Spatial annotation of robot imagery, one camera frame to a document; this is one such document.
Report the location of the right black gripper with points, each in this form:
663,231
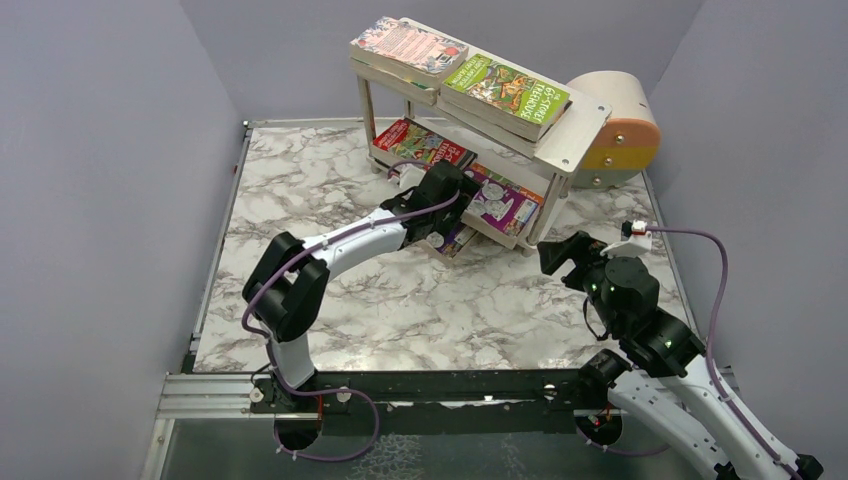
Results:
573,258

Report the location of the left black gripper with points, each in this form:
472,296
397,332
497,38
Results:
460,192

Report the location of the red 13-storey treehouse book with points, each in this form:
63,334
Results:
407,140

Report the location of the purple cartoon book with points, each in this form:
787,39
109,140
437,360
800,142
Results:
448,247

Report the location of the red bottom books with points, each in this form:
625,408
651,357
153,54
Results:
508,217

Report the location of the white two-tier shelf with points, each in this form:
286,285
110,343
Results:
550,173

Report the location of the green 65-storey treehouse book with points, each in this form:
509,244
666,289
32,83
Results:
512,99

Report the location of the pink floral book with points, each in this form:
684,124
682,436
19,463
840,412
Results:
412,53

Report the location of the orange 78-storey treehouse book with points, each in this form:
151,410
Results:
497,187

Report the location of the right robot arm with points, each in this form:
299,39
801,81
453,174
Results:
665,374

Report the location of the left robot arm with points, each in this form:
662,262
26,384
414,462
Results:
285,291

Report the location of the round wooden drawer box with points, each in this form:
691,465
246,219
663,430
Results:
630,138

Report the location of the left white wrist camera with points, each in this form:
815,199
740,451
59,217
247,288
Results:
410,176

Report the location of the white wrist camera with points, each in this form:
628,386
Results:
636,240
410,176

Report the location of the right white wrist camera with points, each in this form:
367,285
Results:
636,240

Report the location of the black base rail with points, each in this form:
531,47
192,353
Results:
358,404

